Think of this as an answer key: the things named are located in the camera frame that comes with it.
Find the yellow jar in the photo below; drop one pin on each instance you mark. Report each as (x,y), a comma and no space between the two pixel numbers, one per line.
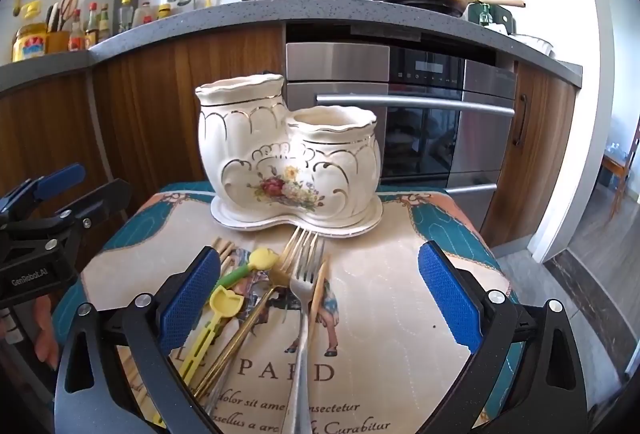
(29,44)

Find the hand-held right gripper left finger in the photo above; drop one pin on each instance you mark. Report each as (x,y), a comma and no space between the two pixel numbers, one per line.
(192,299)

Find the green box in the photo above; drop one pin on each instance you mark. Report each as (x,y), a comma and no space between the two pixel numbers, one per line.
(492,17)

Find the person's left hand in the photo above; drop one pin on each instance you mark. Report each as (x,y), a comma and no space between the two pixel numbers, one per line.
(47,344)

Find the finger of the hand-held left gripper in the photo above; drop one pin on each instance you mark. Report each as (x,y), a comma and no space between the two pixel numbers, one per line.
(100,204)
(60,179)

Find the white floral ceramic utensil holder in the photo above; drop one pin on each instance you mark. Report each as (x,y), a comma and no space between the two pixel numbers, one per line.
(240,138)

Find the wooden knife block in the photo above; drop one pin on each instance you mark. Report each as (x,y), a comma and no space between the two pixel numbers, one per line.
(57,42)

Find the silver fork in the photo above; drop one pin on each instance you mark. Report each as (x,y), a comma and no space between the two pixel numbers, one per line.
(302,364)

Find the yellow tulip-topped utensil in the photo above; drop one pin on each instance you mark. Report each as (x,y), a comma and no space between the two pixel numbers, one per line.
(225,303)

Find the printed table mat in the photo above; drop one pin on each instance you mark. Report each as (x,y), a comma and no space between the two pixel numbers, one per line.
(390,314)

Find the red-capped sauce bottle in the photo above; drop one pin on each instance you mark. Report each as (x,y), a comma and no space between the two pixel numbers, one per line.
(76,36)

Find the oil bottle with yellow cap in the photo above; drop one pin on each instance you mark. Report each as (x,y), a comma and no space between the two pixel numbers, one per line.
(126,16)

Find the dark sauce bottle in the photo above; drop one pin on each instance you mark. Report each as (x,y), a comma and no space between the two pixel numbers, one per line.
(92,26)

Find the grey kitchen countertop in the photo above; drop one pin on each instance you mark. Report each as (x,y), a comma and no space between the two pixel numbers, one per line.
(200,16)

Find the stainless built-in oven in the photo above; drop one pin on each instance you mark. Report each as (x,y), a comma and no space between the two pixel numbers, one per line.
(425,138)

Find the gold fork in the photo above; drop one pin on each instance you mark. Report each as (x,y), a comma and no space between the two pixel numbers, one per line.
(240,339)

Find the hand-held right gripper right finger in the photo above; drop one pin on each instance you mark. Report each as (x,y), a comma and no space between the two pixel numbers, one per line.
(450,299)

